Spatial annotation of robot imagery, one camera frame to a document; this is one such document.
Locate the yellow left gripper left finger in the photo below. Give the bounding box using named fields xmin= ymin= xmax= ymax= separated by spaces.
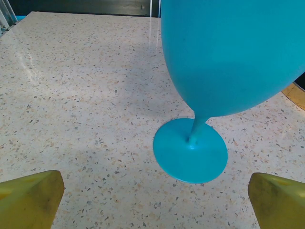
xmin=0 ymin=170 xmax=65 ymax=229

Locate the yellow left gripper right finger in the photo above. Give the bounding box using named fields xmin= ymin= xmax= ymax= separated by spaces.
xmin=247 ymin=172 xmax=305 ymax=229

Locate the blue plastic goblet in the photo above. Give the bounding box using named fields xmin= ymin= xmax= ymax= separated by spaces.
xmin=153 ymin=0 xmax=305 ymax=184

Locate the aluminium frame post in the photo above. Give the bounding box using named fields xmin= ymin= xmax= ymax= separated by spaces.
xmin=0 ymin=0 xmax=17 ymax=34

